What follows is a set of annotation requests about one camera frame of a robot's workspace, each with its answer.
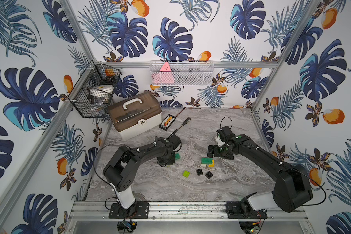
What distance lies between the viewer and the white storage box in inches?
35.9

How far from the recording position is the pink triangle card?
90cm

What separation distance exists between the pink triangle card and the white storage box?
0.14 metres
